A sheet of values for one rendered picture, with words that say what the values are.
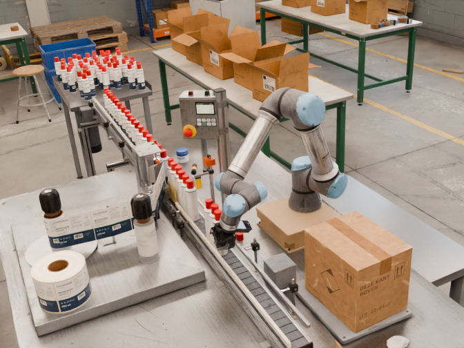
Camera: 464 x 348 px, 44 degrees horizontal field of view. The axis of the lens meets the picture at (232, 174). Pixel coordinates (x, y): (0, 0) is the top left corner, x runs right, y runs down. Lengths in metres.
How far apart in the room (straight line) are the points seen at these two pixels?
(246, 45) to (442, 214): 2.00
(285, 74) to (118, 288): 2.26
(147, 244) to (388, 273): 0.96
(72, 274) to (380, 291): 1.10
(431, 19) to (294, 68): 5.15
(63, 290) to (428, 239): 1.52
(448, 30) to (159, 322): 7.27
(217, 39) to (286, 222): 2.88
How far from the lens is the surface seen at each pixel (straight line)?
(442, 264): 2.53
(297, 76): 4.19
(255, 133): 2.26
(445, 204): 4.63
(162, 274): 2.38
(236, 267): 2.37
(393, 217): 2.80
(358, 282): 1.98
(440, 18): 8.95
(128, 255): 2.53
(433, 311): 2.29
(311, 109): 2.19
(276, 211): 2.63
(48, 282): 2.23
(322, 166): 2.39
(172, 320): 2.24
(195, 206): 2.64
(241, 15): 8.04
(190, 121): 2.47
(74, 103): 4.42
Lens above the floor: 2.28
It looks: 27 degrees down
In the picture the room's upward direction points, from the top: 4 degrees counter-clockwise
